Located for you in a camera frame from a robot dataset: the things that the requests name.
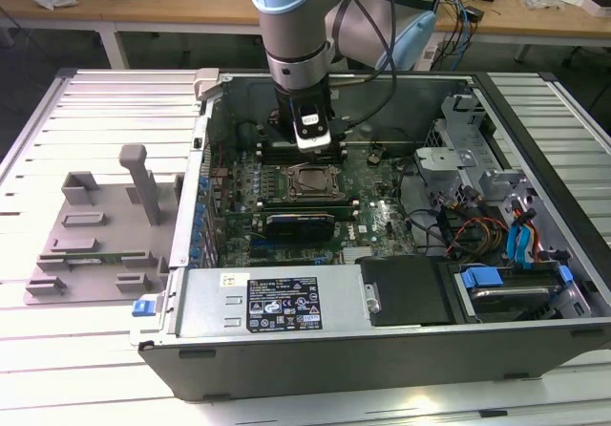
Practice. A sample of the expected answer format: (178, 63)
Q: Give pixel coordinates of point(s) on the black open PC case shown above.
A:
(334, 364)

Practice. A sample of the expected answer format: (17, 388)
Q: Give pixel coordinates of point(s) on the black disk in blue carrier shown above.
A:
(511, 302)

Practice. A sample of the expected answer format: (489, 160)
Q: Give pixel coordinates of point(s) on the black graphics card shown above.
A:
(301, 227)

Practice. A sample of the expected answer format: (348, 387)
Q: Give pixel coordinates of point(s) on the small black device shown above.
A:
(475, 14)

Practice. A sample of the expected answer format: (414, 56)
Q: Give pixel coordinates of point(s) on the wooden desk white frame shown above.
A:
(525, 22)

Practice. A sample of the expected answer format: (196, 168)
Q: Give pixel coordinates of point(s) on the blue card retainer strip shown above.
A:
(199, 217)

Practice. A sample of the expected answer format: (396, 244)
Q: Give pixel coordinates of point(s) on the coin battery holder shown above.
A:
(374, 157)

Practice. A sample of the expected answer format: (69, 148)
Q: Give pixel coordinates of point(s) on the silver metal drive cage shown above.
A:
(444, 158)

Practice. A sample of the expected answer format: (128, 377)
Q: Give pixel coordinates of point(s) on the grey parts rack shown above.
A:
(110, 273)

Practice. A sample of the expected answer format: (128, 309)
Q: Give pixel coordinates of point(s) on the small white yellow sticker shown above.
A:
(234, 279)

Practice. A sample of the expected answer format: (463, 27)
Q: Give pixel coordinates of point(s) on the light grey case latch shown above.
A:
(207, 79)

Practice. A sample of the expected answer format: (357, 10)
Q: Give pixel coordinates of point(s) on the silver power supply unit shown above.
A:
(210, 302)

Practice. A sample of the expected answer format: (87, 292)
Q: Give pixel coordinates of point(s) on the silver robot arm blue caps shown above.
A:
(291, 29)

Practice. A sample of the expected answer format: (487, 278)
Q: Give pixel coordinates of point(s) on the green RAM stick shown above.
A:
(95, 256)

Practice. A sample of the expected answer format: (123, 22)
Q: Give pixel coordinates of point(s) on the black plastic shroud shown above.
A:
(406, 292)

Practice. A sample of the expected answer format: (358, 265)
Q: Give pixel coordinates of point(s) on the blue case latch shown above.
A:
(143, 307)

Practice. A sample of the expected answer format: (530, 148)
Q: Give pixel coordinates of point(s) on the white labelled box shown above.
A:
(429, 58)

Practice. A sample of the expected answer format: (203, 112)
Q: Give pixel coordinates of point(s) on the black power supply label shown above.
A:
(286, 302)

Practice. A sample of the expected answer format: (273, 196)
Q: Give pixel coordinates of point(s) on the CPU socket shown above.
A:
(289, 196)

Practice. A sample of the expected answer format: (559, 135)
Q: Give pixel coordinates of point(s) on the black cylindrical component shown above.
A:
(247, 134)

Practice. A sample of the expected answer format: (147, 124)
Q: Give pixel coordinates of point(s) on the silver chipset heatsink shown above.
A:
(358, 254)

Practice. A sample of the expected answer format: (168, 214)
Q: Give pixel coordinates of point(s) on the green motherboard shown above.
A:
(372, 216)

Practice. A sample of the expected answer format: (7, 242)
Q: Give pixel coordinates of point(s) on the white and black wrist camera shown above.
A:
(310, 132)

